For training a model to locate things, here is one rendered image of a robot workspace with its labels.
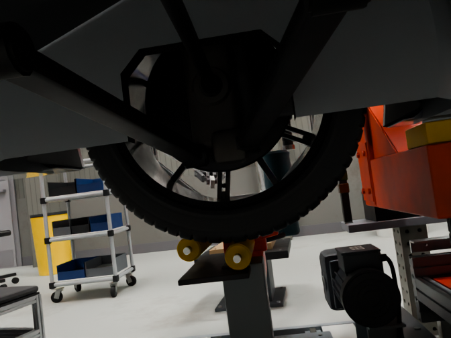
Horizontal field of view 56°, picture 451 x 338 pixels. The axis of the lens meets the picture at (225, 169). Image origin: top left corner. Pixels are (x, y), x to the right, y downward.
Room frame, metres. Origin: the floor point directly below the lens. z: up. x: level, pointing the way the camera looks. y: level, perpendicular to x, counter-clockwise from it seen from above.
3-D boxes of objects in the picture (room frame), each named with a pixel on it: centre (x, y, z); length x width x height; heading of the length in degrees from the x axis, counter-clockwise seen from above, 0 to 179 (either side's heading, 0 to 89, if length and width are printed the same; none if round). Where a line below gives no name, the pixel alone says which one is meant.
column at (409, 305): (1.70, -0.69, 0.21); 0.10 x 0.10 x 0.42; 85
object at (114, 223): (3.25, 1.08, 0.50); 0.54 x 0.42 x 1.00; 85
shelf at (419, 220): (1.70, -0.66, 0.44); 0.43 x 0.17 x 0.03; 85
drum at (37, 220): (4.73, 1.99, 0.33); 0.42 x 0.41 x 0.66; 172
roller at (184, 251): (1.14, 0.10, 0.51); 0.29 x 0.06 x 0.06; 175
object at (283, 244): (2.50, -0.06, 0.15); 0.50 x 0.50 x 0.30; 80
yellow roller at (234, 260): (1.06, -0.01, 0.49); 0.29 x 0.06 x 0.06; 175
